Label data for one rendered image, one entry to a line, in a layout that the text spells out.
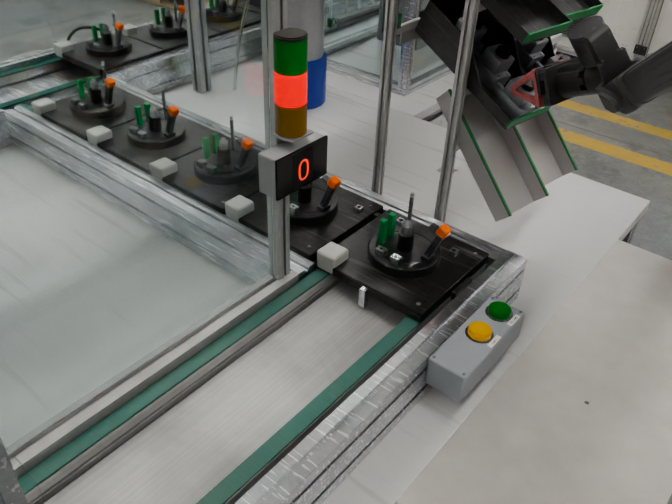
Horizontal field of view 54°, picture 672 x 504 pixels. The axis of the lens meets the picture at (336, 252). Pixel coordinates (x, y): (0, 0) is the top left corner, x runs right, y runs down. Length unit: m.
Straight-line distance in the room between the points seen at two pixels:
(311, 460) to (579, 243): 0.91
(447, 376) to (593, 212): 0.79
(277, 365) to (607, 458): 0.55
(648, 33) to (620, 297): 3.77
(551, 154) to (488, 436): 0.72
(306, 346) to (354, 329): 0.10
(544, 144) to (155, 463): 1.07
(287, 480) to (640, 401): 0.65
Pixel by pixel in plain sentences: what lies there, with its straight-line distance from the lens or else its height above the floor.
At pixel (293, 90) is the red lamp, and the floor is 1.34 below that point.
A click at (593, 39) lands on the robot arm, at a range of 1.15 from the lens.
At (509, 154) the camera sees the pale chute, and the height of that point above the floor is 1.07.
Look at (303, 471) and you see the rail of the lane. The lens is 0.94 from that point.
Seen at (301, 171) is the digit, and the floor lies 1.20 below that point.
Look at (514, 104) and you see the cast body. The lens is 1.32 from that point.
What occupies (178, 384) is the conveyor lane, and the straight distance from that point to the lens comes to 1.08.
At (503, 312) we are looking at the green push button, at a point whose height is 0.97.
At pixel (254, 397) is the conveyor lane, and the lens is 1.08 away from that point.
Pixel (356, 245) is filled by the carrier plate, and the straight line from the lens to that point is 1.30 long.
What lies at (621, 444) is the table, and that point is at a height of 0.86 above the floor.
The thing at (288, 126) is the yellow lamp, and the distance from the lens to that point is 1.03.
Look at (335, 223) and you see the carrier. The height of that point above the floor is 0.97.
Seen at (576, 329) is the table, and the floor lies 0.86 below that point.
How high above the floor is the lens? 1.73
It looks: 36 degrees down
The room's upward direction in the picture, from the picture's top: 2 degrees clockwise
